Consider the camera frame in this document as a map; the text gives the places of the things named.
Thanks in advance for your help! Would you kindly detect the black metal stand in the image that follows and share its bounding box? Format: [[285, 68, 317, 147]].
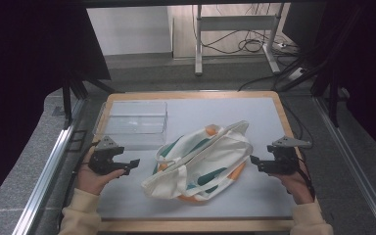
[[61, 70, 118, 130], [275, 4, 365, 129]]

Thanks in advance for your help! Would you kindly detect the white metal desk frame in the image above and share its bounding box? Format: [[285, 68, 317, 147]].
[[194, 3, 285, 76]]

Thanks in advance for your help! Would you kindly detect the long black floor cable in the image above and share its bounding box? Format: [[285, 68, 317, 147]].
[[237, 55, 307, 92]]

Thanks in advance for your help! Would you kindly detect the clear plastic box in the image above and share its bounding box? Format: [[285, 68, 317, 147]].
[[92, 100, 169, 152]]

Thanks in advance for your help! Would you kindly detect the black curtain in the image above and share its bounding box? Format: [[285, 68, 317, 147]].
[[282, 0, 376, 165], [0, 0, 113, 213]]

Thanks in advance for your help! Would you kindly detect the white tote bag green orange print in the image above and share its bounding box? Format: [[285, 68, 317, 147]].
[[141, 120, 255, 203]]

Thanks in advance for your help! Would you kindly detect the white table mat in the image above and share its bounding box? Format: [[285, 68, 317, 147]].
[[96, 96, 298, 220]]

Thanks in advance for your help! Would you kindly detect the right hand-held gripper black cable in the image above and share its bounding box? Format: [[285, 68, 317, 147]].
[[295, 156, 316, 201]]

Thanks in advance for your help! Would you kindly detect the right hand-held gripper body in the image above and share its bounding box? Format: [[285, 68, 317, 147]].
[[264, 135, 313, 175]]

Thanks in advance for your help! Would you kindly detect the white power strip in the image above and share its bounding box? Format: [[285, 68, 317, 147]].
[[288, 67, 306, 81]]

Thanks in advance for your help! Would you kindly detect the aluminium rail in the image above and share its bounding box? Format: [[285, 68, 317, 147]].
[[13, 97, 88, 235], [312, 96, 376, 235]]

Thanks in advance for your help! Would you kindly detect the person's left hand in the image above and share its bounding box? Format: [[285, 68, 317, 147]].
[[75, 146, 127, 197]]

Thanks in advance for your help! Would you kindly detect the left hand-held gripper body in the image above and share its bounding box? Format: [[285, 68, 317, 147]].
[[87, 135, 126, 176]]

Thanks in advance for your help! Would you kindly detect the person's right hand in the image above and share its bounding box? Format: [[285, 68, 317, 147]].
[[268, 157, 316, 206]]

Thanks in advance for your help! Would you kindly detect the black floor cable bundle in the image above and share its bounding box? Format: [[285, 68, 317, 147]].
[[200, 3, 301, 56]]

